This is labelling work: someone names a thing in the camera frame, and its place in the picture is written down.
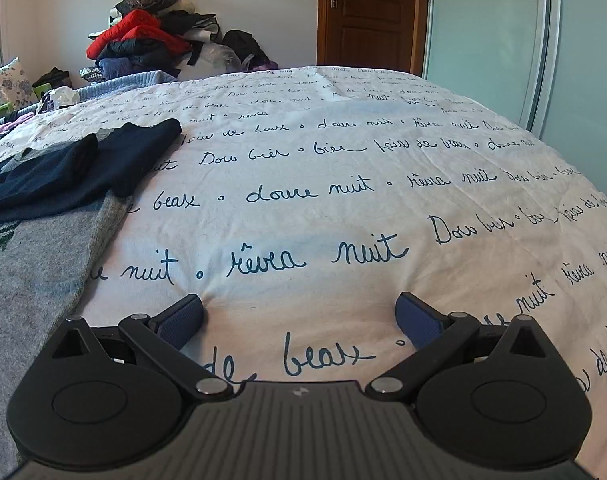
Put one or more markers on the frosted glass wardrobe door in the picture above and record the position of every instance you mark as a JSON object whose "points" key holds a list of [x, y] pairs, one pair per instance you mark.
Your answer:
{"points": [[508, 35]]}

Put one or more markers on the purple garment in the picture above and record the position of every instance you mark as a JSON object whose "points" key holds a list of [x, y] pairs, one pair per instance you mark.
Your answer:
{"points": [[263, 65]]}

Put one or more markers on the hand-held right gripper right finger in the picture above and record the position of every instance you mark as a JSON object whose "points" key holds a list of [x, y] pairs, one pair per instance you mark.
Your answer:
{"points": [[418, 322]]}

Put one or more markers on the black and white garment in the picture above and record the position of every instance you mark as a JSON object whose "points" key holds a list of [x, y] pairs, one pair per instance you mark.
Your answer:
{"points": [[193, 25]]}

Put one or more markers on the red jacket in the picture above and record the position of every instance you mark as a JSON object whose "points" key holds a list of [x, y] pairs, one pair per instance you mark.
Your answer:
{"points": [[133, 27]]}

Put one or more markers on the navy blue jacket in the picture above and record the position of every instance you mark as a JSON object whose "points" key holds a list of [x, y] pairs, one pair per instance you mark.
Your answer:
{"points": [[114, 67]]}

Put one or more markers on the black puffer jacket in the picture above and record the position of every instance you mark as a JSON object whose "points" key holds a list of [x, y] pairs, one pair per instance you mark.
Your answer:
{"points": [[143, 50]]}

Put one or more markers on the grey sweater with navy sleeves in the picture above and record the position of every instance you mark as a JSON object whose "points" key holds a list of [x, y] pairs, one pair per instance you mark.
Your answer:
{"points": [[33, 260]]}

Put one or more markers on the checked cloth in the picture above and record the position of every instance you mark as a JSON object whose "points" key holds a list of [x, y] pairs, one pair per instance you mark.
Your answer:
{"points": [[91, 74]]}

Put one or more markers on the black bag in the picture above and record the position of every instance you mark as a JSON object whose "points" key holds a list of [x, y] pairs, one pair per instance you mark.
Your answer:
{"points": [[53, 77]]}

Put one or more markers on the light blue knitted blanket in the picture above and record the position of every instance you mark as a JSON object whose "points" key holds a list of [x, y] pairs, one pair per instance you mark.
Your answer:
{"points": [[128, 82]]}

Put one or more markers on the pink garment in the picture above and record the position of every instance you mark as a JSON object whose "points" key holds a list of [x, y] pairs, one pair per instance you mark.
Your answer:
{"points": [[6, 127]]}

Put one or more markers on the brown wooden door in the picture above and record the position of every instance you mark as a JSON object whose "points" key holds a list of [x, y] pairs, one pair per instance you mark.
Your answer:
{"points": [[373, 15]]}

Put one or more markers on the white script-printed quilt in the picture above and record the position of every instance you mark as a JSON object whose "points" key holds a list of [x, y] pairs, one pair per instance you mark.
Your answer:
{"points": [[358, 210]]}

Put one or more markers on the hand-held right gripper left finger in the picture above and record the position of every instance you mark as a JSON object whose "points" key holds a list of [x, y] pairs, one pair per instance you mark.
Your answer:
{"points": [[181, 322]]}

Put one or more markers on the clear plastic bag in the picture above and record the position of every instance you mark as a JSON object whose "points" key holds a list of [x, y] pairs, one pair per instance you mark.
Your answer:
{"points": [[211, 60]]}

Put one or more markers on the floral pillow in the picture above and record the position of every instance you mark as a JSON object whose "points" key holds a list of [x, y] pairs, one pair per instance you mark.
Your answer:
{"points": [[8, 82]]}

